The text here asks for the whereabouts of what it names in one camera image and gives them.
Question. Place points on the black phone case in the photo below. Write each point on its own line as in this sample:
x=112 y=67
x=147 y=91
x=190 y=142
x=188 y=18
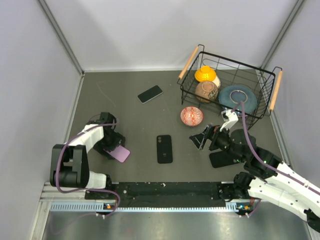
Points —
x=164 y=149
x=222 y=159

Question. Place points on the black wire basket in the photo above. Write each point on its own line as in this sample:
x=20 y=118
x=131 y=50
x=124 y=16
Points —
x=230 y=72

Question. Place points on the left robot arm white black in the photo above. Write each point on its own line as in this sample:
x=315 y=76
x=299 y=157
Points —
x=69 y=166

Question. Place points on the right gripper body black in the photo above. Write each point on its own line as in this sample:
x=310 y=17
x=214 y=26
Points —
x=220 y=139

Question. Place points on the blue ceramic plate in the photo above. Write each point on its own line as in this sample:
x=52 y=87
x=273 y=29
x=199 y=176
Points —
x=231 y=95

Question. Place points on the purple smartphone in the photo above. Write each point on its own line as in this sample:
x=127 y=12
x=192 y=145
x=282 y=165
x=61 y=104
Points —
x=119 y=154

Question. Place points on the red patterned bowl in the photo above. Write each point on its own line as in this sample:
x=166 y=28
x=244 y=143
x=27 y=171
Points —
x=191 y=116

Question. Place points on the brown ceramic cup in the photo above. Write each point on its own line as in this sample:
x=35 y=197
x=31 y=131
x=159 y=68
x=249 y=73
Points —
x=206 y=91

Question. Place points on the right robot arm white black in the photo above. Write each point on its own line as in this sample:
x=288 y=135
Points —
x=266 y=176

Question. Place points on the black screen white smartphone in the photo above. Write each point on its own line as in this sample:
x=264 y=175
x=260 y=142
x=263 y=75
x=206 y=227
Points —
x=150 y=94

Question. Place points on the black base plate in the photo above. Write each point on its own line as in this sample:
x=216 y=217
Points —
x=175 y=192

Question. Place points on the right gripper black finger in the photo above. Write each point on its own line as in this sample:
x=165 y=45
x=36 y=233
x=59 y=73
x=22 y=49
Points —
x=200 y=142
x=207 y=133

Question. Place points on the white bowl in basket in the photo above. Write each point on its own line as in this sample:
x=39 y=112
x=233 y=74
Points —
x=217 y=82

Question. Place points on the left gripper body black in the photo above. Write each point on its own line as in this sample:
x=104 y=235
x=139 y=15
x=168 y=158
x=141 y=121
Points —
x=114 y=140

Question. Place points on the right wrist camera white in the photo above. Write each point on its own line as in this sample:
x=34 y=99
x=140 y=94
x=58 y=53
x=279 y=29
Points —
x=230 y=118

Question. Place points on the yellow ribbed bowl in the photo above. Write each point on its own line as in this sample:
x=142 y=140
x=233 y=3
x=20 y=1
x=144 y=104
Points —
x=205 y=73

